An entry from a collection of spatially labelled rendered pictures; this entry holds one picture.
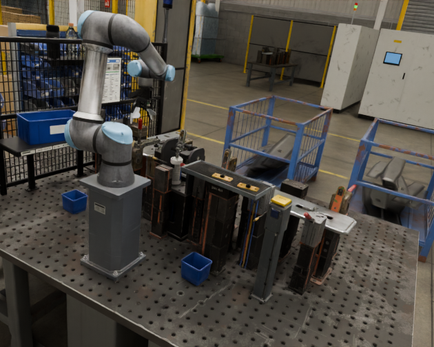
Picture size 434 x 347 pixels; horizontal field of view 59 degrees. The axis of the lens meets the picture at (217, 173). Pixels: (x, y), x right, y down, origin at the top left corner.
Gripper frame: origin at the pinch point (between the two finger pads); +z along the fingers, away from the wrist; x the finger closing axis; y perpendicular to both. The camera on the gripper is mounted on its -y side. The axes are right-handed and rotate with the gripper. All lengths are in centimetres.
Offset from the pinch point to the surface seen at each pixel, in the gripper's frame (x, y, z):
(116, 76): 31, -54, -13
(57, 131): -26.4, -35.4, 10.9
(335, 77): 778, -145, 38
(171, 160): -10.4, 32.3, 9.6
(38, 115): -27, -52, 5
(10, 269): -71, -8, 63
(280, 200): -21, 96, 4
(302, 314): -18, 114, 50
